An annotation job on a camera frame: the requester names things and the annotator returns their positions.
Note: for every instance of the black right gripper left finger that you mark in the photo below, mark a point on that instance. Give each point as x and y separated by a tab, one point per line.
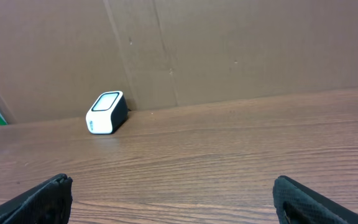
48	202

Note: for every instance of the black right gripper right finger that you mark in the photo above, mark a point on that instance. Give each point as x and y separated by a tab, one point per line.
296	203

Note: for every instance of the white black barcode scanner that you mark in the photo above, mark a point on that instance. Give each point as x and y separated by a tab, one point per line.
107	113

